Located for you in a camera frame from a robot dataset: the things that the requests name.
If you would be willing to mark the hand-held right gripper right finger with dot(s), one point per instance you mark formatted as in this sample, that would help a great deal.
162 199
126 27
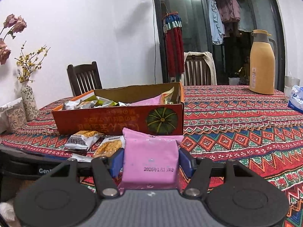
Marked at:
184 163

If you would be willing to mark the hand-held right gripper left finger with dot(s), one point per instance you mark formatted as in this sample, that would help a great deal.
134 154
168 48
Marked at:
117 163

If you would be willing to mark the pink snack packet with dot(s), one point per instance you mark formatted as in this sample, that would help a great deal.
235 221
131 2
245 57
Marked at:
149 100
149 156

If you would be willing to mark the small silver snack packet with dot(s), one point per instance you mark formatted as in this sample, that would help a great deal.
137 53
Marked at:
80 158

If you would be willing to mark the white orange crisp packet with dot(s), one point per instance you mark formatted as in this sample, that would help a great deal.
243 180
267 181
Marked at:
80 141

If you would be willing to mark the orange cardboard box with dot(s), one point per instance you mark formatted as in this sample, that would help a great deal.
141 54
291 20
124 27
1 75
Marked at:
106 120

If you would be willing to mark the pile of mixed snack packets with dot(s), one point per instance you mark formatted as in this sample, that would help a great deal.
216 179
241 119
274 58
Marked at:
104 102

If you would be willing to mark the golden red-label snack packet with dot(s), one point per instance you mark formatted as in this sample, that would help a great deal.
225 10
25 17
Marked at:
167 97

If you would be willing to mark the clear seed container white lid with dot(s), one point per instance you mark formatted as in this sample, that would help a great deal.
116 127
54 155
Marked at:
15 120

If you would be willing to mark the white cloth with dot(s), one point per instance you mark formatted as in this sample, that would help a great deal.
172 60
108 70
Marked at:
8 211

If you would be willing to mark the floral ceramic vase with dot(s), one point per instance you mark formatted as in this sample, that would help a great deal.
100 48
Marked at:
29 104

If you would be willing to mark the yellow flower branches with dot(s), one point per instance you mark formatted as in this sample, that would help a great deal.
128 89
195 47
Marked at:
23 78

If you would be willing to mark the dark wooden chair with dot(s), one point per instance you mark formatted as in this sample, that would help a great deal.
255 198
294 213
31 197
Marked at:
82 68

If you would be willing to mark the brown slatted wooden chair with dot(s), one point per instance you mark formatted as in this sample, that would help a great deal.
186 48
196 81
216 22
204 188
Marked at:
194 57

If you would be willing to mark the red hanging firecracker decoration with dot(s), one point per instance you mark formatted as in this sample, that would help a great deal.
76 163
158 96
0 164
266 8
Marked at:
174 47

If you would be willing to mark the yellow thermos jug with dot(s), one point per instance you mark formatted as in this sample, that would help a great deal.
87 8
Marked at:
261 71

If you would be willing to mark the dark framed glass door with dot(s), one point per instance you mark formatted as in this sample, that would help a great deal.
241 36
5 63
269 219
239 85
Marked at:
158 40

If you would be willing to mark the blue white tissue pack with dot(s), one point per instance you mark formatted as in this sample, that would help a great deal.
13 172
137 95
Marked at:
296 99

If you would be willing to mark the clear glass cup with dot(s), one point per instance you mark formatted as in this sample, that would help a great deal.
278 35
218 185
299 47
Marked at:
290 85

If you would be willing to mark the hanging light blue shirt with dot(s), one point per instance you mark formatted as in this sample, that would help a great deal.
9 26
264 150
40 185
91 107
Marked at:
215 21

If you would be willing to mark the hanging white garment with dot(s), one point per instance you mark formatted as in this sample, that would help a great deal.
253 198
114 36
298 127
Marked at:
246 26

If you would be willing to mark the hanging pink clothes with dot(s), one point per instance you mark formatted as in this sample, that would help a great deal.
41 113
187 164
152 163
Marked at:
228 7

